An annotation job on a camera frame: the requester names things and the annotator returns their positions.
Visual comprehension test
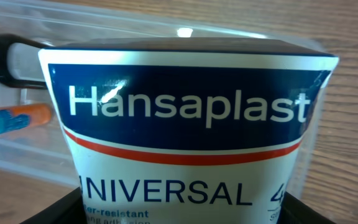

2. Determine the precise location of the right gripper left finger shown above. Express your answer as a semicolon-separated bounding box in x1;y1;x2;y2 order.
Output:
21;187;87;224

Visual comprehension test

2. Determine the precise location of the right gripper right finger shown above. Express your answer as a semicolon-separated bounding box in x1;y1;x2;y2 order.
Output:
277;192;335;224

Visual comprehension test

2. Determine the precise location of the orange tube white cap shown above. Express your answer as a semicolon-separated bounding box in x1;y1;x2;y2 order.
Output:
0;103;53;134

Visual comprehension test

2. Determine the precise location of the white Hansaplast plaster box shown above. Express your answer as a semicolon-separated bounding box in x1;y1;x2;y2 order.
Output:
39;37;339;223

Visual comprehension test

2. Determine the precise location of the black tube white cap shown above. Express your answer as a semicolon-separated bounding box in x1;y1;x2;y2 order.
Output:
0;34;47;90

